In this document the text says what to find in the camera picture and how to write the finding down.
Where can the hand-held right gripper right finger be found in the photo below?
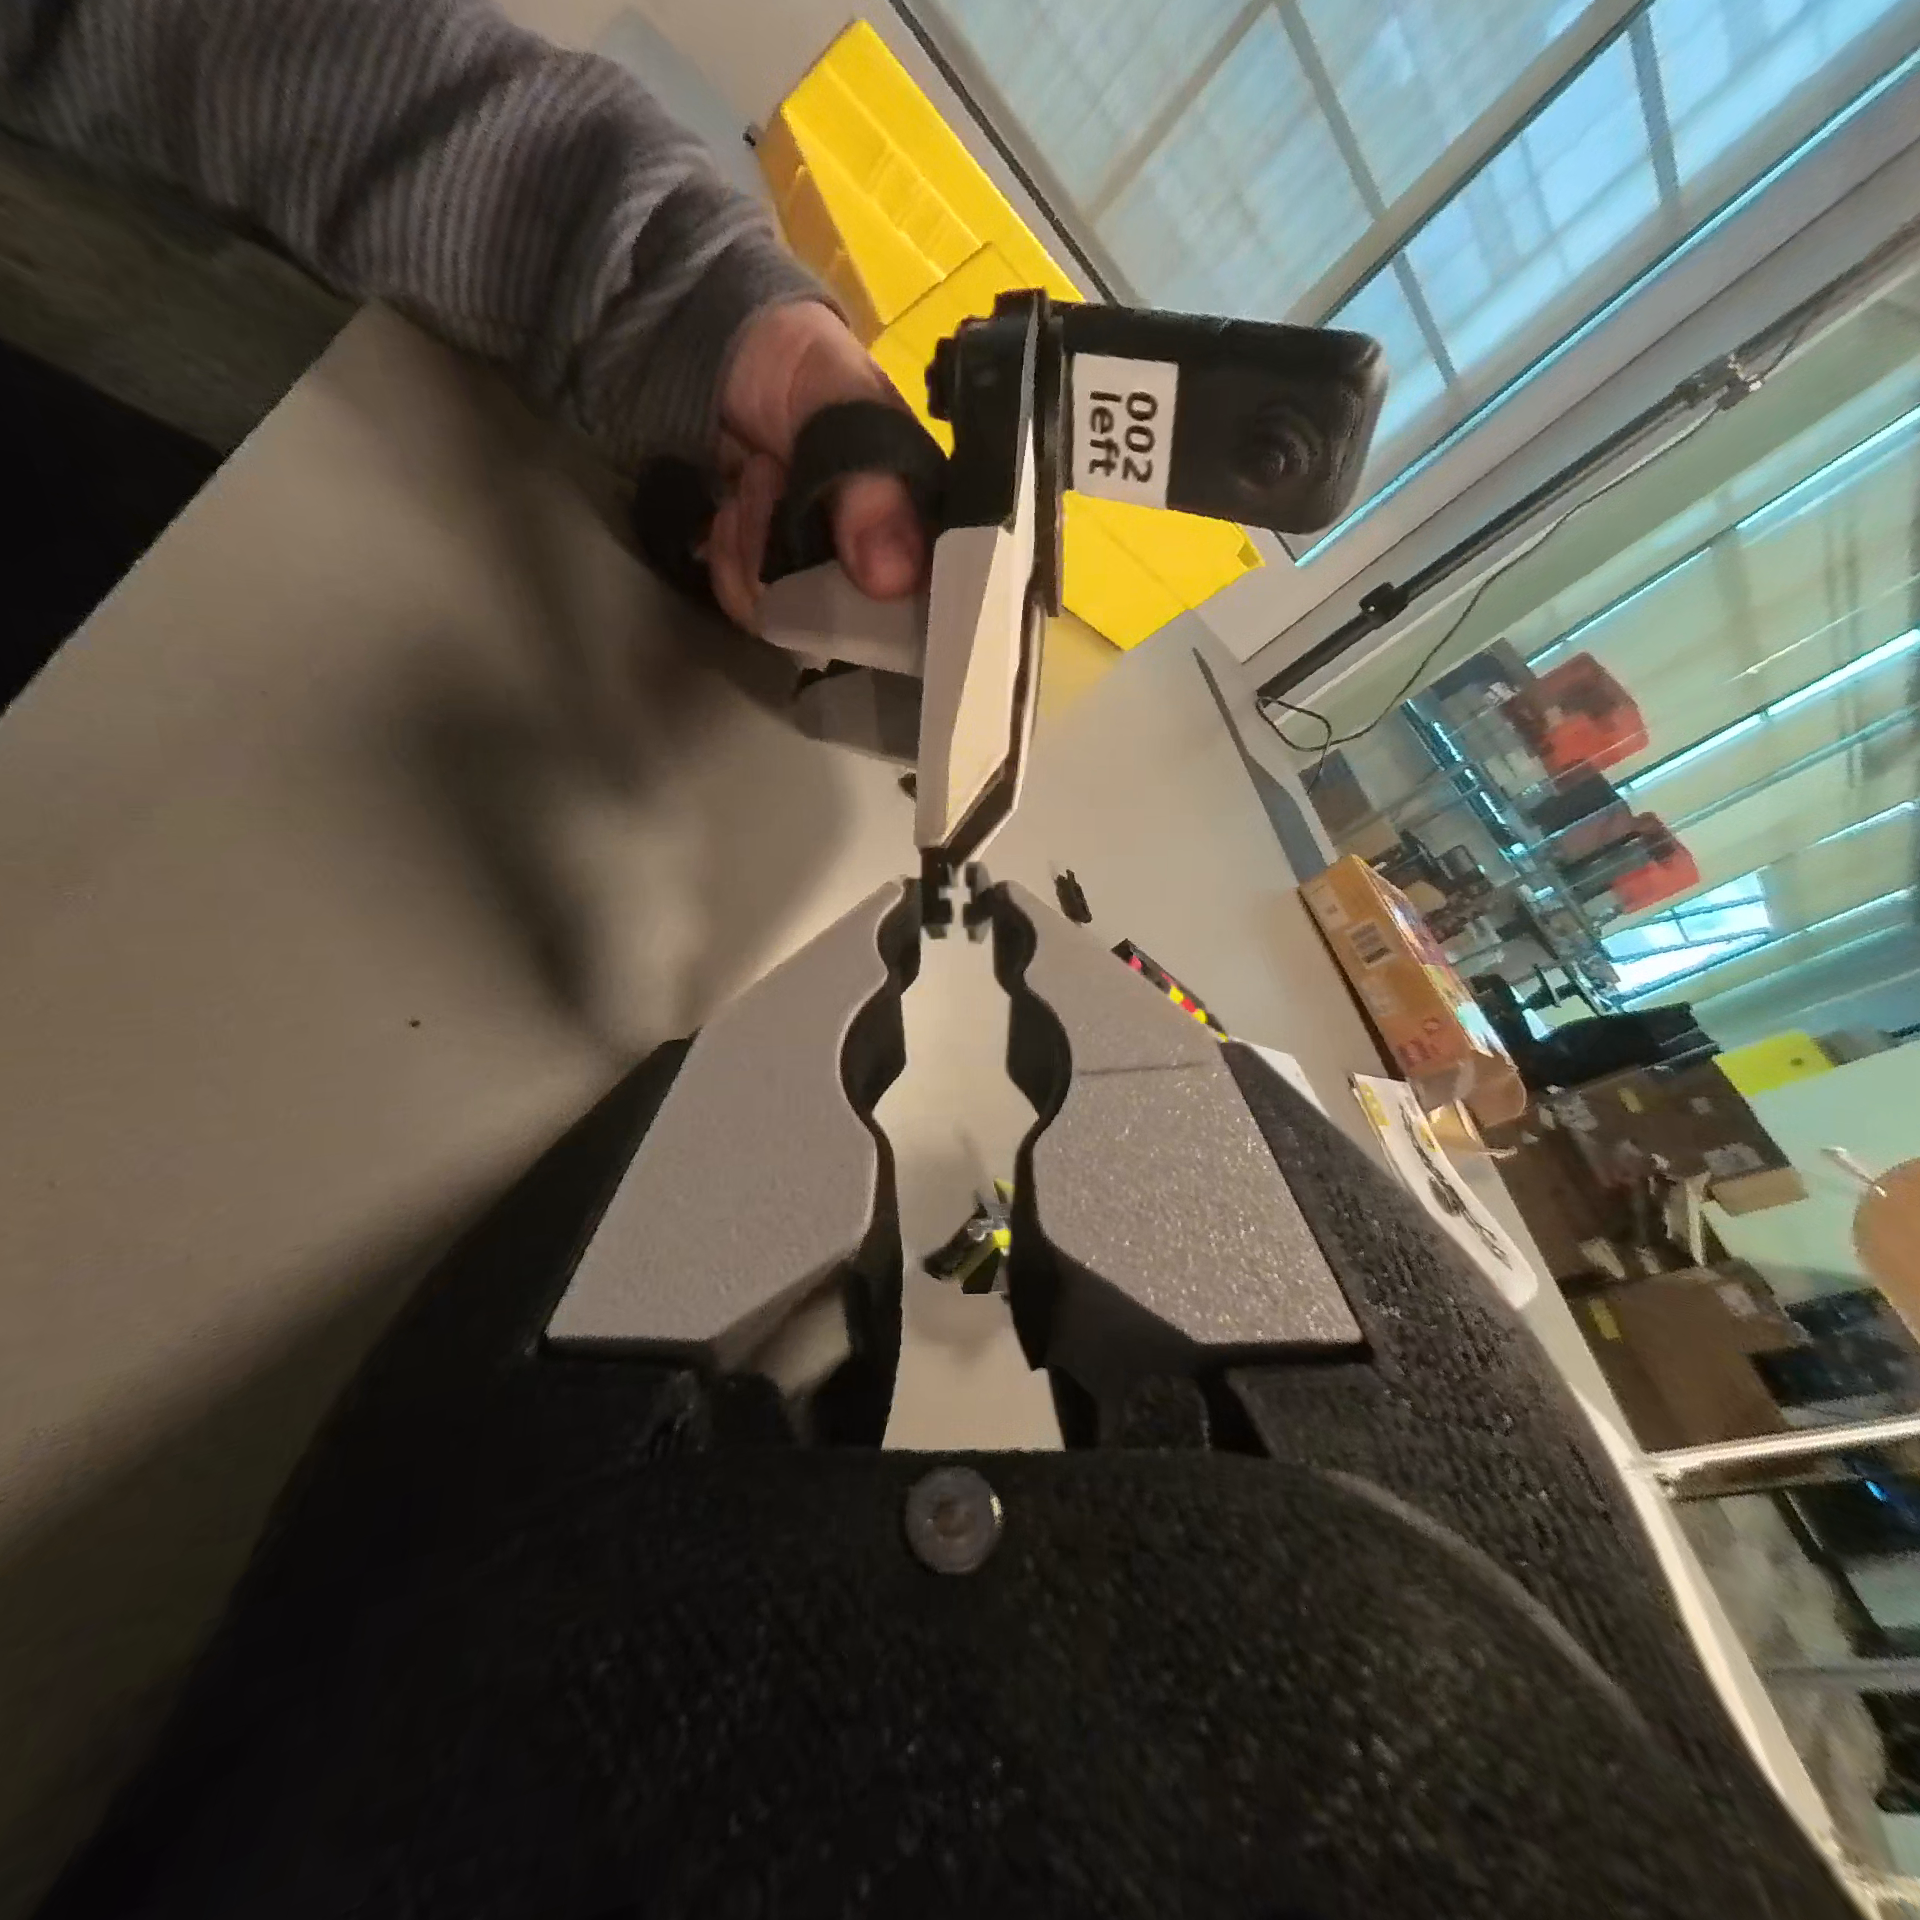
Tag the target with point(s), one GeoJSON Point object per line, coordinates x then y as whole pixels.
{"type": "Point", "coordinates": [1186, 1186]}

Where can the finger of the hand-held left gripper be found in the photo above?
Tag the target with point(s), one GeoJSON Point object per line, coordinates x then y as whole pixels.
{"type": "Point", "coordinates": [970, 674]}
{"type": "Point", "coordinates": [1034, 717]}

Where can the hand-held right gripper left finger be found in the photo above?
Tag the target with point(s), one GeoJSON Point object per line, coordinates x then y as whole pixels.
{"type": "Point", "coordinates": [719, 1186]}

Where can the small black lego piece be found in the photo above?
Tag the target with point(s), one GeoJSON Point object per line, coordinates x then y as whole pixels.
{"type": "Point", "coordinates": [950, 899]}

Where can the black lego plate with clip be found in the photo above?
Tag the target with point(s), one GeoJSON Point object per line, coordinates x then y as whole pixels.
{"type": "Point", "coordinates": [1073, 897]}

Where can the red black yellow lego snake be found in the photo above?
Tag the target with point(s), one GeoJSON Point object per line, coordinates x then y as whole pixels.
{"type": "Point", "coordinates": [1170, 990]}

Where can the lego instruction booklet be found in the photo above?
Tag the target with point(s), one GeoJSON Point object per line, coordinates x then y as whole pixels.
{"type": "Point", "coordinates": [1441, 1186]}

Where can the orange lego set box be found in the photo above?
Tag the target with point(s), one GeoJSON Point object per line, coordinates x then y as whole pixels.
{"type": "Point", "coordinates": [1395, 963]}

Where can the person's left hand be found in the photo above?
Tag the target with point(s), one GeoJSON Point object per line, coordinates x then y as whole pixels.
{"type": "Point", "coordinates": [765, 389]}

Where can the black light stand pole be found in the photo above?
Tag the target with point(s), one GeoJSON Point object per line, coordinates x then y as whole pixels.
{"type": "Point", "coordinates": [1370, 602]}

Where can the red tool case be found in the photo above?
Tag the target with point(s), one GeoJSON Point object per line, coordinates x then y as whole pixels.
{"type": "Point", "coordinates": [1634, 867]}
{"type": "Point", "coordinates": [1574, 721]}

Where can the yellow plastic bin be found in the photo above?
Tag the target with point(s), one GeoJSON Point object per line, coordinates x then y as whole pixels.
{"type": "Point", "coordinates": [887, 180]}

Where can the cardboard box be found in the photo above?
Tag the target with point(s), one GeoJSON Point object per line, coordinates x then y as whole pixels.
{"type": "Point", "coordinates": [1680, 1141]}
{"type": "Point", "coordinates": [1680, 1351]}

